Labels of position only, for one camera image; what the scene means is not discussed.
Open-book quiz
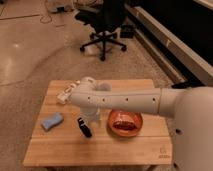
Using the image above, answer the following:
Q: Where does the black eraser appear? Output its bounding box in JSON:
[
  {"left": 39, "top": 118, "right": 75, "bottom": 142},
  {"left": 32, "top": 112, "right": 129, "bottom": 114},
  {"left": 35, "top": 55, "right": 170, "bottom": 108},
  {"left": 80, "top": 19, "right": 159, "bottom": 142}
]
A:
[{"left": 77, "top": 118, "right": 92, "bottom": 138}]

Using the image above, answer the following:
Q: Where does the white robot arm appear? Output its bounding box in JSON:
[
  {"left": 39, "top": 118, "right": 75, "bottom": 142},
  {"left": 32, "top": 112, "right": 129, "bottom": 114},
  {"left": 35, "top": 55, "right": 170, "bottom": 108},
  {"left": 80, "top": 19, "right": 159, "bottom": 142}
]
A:
[{"left": 70, "top": 77, "right": 213, "bottom": 171}]

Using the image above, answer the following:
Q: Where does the translucent plastic cup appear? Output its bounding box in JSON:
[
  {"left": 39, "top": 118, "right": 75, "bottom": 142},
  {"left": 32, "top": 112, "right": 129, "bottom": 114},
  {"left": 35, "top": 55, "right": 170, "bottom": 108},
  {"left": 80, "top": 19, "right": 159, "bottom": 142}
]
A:
[{"left": 97, "top": 82, "right": 111, "bottom": 91}]

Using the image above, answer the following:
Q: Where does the white plastic bottle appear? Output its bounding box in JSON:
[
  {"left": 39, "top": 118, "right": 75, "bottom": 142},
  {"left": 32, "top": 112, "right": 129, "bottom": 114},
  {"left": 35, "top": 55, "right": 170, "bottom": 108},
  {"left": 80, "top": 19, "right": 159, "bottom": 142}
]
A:
[{"left": 56, "top": 80, "right": 80, "bottom": 105}]

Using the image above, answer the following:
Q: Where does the orange bowl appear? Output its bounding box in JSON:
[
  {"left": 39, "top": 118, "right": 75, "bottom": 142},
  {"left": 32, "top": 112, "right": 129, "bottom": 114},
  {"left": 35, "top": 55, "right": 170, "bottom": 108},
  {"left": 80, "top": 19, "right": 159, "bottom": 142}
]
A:
[{"left": 107, "top": 110, "right": 143, "bottom": 137}]

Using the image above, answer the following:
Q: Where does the wooden table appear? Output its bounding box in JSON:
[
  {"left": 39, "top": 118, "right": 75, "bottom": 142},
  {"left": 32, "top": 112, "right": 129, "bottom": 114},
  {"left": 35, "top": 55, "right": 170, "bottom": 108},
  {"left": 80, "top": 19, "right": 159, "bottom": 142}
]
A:
[{"left": 23, "top": 80, "right": 172, "bottom": 167}]

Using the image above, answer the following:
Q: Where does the blue sponge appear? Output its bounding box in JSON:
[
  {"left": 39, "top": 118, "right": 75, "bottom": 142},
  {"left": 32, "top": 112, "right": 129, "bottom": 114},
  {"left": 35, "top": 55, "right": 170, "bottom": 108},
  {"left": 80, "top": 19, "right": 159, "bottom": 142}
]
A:
[{"left": 41, "top": 112, "right": 64, "bottom": 131}]

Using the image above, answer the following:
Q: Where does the black box on floor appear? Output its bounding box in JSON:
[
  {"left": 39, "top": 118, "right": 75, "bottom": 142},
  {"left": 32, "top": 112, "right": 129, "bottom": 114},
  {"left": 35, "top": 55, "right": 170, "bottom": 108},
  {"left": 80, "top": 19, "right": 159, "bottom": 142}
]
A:
[{"left": 120, "top": 25, "right": 134, "bottom": 38}]

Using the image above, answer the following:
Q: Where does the black office chair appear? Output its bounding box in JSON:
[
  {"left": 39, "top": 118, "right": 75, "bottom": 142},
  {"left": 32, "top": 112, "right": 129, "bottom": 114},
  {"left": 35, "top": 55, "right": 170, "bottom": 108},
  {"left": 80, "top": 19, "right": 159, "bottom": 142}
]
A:
[{"left": 75, "top": 0, "right": 127, "bottom": 61}]

